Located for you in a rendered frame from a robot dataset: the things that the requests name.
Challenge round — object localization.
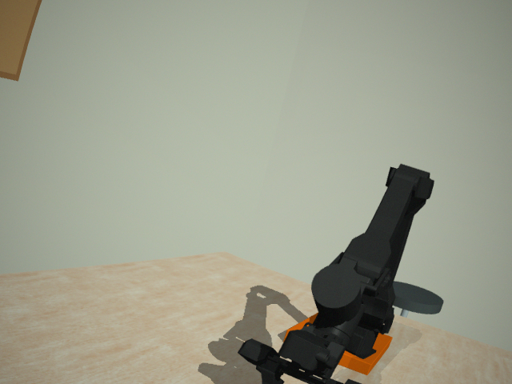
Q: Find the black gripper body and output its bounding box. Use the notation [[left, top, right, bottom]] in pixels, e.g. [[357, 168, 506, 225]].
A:
[[238, 322, 350, 384]]

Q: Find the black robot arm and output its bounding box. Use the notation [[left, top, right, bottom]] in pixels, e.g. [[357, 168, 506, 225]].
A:
[[278, 164, 434, 371]]

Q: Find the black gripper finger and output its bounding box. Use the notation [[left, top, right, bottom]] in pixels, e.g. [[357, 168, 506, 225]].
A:
[[256, 366, 285, 384]]

